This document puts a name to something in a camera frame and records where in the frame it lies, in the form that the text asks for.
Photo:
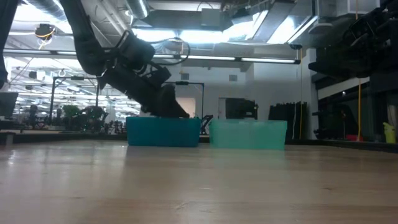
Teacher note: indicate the lime green bottle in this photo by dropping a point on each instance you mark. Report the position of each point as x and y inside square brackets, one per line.
[389, 133]

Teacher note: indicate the black rectangular stand frame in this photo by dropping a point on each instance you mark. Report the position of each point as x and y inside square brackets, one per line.
[202, 99]

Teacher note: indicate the red box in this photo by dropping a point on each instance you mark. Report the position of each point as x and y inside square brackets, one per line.
[354, 137]

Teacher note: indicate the tall black stand frame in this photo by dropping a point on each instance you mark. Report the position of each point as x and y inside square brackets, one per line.
[53, 99]

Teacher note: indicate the black wall screen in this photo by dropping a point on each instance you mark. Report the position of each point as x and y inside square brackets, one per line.
[241, 109]

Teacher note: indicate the long ceiling light strip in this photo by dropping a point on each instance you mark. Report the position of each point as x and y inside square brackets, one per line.
[217, 58]

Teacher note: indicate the translucent teal plastic bin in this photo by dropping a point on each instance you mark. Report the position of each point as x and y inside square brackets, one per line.
[248, 135]

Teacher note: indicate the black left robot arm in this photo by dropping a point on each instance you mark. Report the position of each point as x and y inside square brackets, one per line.
[87, 46]

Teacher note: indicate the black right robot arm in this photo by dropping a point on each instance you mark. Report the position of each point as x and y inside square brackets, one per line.
[373, 28]

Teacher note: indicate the black folded panels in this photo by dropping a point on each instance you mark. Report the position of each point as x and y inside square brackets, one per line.
[287, 121]

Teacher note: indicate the silver ceiling duct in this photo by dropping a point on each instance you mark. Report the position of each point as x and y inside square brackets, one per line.
[138, 7]

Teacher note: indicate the dark monitor screen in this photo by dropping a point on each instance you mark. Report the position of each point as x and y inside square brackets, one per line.
[7, 104]

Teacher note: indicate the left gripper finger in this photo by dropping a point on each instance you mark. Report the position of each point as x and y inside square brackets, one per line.
[149, 109]
[171, 105]

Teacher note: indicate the distant green potted plant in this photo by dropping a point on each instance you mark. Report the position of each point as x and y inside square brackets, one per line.
[71, 111]

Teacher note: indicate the black aluminium table frame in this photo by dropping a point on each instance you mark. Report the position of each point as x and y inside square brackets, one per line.
[62, 137]

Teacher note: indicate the dark blue plastic bin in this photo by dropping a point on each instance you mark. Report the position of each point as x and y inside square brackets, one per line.
[163, 132]

